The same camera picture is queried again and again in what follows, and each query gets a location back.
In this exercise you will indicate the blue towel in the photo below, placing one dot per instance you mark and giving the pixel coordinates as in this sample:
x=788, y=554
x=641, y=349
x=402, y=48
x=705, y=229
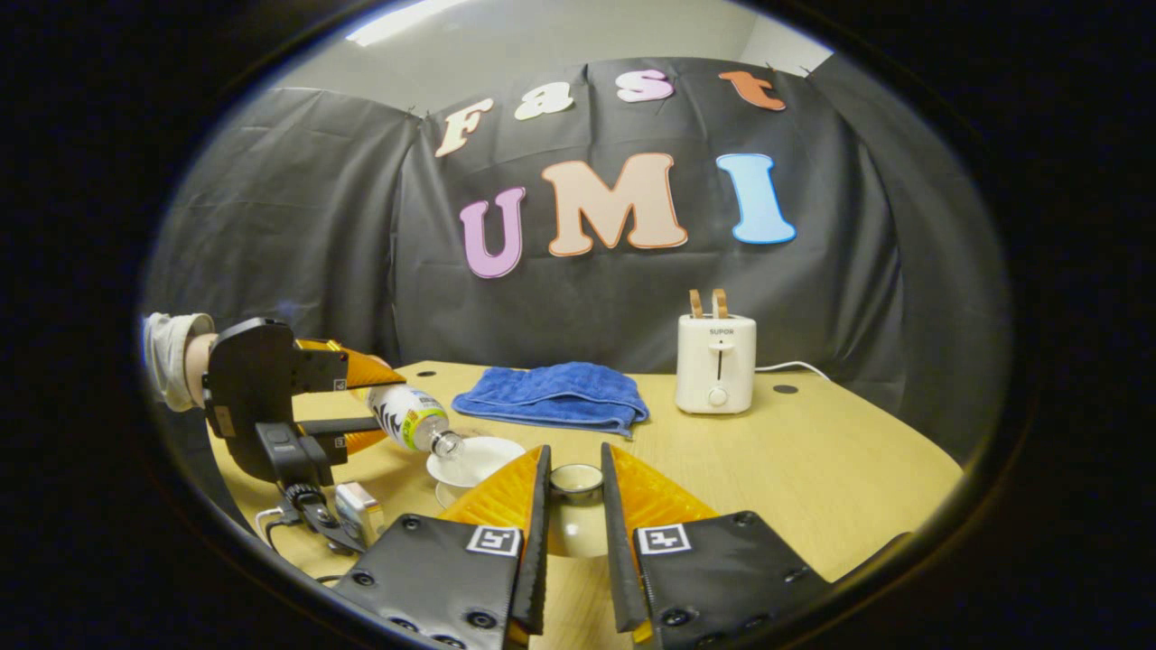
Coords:
x=551, y=393

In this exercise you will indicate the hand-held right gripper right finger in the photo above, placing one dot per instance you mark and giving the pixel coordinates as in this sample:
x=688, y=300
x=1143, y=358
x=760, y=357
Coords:
x=616, y=560

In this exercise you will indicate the white saucer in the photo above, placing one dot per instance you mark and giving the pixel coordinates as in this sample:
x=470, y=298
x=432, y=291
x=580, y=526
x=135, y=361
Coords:
x=449, y=495

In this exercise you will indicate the white toaster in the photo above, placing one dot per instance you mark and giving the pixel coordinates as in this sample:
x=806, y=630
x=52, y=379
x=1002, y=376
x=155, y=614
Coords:
x=715, y=361

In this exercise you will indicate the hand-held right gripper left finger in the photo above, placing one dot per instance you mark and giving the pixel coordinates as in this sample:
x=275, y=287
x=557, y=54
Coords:
x=539, y=560

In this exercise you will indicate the bread slice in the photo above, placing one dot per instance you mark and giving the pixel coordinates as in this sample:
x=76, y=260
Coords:
x=695, y=303
x=720, y=303

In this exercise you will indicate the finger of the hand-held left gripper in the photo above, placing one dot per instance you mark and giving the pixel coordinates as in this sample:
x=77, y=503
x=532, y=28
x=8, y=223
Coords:
x=321, y=368
x=339, y=428

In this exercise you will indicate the white porcelain teacup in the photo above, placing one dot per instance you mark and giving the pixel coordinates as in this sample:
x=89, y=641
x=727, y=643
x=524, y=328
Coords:
x=488, y=459

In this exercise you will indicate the clear plastic water bottle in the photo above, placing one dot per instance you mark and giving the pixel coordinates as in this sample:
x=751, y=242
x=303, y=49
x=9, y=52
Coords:
x=406, y=417

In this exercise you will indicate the black backdrop cloth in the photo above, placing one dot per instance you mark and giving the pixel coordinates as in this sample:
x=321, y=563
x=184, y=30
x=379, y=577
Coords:
x=298, y=199

